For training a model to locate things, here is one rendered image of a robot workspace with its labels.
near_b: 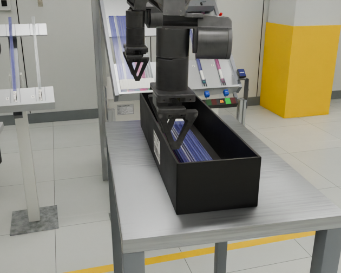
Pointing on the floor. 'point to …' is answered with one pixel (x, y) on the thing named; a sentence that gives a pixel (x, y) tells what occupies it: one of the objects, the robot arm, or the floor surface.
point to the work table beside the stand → (270, 197)
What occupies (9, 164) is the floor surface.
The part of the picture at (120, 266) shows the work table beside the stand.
